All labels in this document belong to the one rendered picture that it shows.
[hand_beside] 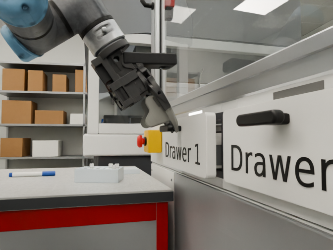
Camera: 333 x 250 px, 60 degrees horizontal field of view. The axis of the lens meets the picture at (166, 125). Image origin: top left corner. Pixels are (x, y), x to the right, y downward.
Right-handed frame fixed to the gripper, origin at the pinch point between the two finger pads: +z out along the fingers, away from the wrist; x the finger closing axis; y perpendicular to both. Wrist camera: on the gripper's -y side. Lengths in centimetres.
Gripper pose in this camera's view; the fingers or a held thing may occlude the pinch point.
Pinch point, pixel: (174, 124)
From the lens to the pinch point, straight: 60.9
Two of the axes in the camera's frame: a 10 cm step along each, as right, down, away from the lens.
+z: 5.6, 8.2, 1.1
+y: -7.9, 5.6, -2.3
